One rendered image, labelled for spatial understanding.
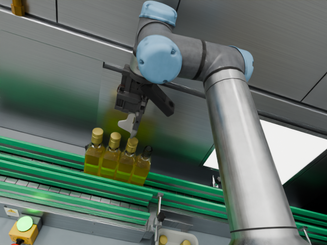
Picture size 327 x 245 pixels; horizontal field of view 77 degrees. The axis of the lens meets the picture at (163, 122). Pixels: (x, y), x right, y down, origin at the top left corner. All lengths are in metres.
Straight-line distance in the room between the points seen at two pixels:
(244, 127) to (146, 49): 0.19
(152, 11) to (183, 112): 0.39
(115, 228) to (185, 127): 0.45
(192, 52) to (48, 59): 0.54
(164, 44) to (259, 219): 0.27
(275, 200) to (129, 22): 0.56
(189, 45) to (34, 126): 0.80
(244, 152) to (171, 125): 0.51
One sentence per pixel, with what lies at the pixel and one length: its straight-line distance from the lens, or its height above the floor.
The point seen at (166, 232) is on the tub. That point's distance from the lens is 0.92.
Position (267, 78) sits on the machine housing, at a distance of 0.75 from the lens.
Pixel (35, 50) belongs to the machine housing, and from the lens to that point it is 0.80.
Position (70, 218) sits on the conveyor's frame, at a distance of 0.87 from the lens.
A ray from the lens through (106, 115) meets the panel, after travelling 0.80.
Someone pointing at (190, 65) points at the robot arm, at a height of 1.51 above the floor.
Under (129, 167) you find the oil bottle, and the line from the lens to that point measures 0.75.
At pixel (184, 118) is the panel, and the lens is 0.75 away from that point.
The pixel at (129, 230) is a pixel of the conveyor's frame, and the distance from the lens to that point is 0.86.
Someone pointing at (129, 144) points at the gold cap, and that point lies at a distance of 0.68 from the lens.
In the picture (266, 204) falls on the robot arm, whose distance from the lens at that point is 0.27.
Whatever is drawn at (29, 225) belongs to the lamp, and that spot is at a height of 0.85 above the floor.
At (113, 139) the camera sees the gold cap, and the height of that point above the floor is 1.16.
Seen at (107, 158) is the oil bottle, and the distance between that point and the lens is 0.73.
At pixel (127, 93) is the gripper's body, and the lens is 0.55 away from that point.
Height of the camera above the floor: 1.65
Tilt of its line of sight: 39 degrees down
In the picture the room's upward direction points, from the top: 22 degrees clockwise
